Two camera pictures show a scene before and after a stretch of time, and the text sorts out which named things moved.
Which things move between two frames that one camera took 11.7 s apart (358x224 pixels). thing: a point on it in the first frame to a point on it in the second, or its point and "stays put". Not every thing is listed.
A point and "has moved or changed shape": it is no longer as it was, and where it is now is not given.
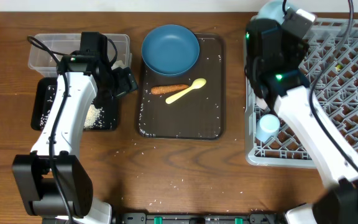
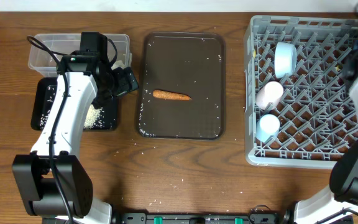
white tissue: x=119 y=64 stays put
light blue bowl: x=271 y=10 has moved or changed shape
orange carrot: x=158 y=89 to x=164 y=94
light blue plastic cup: x=267 y=127 stays put
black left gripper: x=124 y=82 stays put
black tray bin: x=104 y=117 stays put
